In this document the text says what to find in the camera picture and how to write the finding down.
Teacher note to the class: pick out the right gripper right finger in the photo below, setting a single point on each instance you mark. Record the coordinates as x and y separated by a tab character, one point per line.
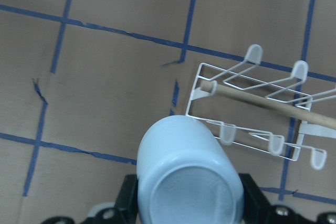
256	205

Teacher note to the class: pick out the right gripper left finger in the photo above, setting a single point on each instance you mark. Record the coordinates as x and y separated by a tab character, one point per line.
127	199

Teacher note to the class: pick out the pale blue cup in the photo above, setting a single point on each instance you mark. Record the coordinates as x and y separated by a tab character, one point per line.
184	176

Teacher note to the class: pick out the white wire cup rack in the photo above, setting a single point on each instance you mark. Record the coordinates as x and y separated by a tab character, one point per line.
279	96

